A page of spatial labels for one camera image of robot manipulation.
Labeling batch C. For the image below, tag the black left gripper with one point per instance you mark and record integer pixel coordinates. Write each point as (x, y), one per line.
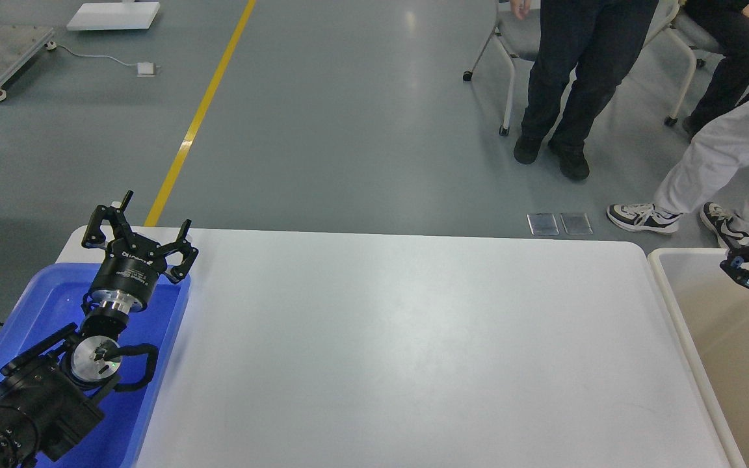
(125, 270)

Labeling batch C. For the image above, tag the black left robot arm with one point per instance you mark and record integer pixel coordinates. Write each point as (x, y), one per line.
(50, 393)

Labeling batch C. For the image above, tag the person in white trousers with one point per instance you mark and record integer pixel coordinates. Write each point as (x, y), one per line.
(715, 154)

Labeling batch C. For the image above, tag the blue plastic bin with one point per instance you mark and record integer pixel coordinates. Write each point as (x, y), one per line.
(52, 300)

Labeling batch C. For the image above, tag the beige plastic bin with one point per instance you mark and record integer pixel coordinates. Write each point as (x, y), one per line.
(711, 317)

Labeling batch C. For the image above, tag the clear floor plate right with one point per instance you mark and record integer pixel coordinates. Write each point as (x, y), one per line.
(576, 224)

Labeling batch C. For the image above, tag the clear floor plate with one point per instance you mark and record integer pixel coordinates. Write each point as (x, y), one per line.
(543, 224)
(576, 224)

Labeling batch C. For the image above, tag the white chair right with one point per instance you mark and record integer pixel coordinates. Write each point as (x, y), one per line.
(689, 38)

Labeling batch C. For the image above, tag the white chair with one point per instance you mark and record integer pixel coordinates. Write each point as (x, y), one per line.
(689, 38)
(511, 45)

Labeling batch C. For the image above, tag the seated person far right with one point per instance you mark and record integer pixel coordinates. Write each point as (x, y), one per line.
(728, 23)

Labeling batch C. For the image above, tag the clear floor plate left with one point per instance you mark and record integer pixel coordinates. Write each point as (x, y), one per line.
(543, 224)

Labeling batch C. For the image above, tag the white flat board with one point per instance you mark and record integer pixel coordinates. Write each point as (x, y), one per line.
(114, 16)

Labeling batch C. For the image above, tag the person in black trousers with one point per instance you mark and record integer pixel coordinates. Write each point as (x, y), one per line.
(631, 20)

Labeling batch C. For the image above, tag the white chair left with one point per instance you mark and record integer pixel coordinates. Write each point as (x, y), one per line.
(511, 45)

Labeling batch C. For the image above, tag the white power adapter with cable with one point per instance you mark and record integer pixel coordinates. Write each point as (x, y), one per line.
(141, 69)

